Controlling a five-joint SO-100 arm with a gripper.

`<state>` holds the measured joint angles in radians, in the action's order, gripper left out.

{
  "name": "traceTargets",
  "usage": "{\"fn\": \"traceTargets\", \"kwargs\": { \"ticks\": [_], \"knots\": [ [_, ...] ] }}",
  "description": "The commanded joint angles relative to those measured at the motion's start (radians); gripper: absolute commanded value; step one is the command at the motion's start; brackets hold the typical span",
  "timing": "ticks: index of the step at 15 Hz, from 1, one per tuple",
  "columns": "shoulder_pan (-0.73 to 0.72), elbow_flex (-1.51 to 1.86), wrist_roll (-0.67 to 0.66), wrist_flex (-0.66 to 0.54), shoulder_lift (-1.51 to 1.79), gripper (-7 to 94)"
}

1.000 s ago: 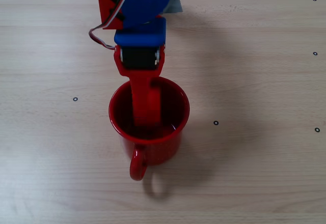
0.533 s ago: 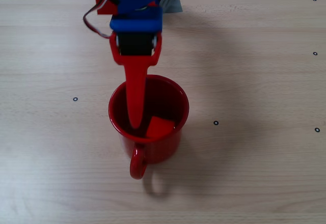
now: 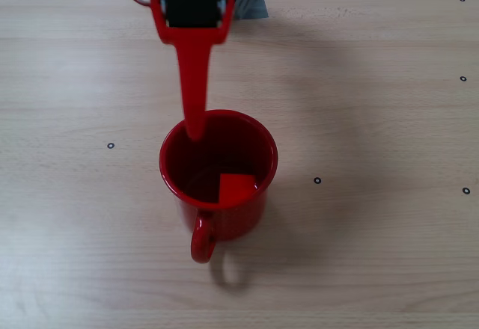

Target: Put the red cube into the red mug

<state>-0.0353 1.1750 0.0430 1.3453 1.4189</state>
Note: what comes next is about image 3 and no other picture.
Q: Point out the red cube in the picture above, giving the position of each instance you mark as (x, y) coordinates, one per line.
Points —
(234, 190)

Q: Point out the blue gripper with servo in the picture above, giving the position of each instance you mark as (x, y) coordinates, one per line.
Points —
(191, 7)

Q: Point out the red enamel mug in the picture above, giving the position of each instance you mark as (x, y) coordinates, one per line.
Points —
(224, 224)

